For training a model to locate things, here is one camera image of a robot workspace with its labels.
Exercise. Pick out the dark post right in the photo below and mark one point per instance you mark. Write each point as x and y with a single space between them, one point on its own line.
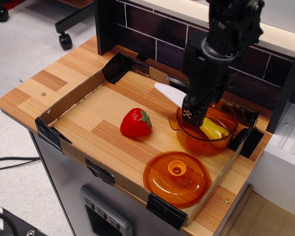
285 100

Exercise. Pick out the grey oven control panel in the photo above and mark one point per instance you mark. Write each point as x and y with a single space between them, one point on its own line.
103 219

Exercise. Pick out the orange transparent pot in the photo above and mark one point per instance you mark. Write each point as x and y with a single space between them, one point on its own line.
193 139

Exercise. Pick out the dark post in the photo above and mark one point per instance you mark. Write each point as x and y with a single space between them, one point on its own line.
285 100
105 23

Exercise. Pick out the white knife yellow handle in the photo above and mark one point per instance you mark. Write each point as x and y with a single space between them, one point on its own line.
172 93

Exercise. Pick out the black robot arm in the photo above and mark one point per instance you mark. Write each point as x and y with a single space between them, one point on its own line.
234 25

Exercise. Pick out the dark post left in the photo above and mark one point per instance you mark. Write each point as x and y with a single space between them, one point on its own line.
105 23

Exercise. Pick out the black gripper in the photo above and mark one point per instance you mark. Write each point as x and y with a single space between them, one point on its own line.
207 72

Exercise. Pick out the black caster far left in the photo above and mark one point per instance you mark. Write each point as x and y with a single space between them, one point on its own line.
4 15

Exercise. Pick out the cardboard fence with black tape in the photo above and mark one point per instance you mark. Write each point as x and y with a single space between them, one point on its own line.
80 143

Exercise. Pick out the red plastic strawberry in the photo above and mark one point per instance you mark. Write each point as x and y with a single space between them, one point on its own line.
136 123

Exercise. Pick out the orange transparent pot lid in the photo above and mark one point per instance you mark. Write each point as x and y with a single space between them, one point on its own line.
178 178

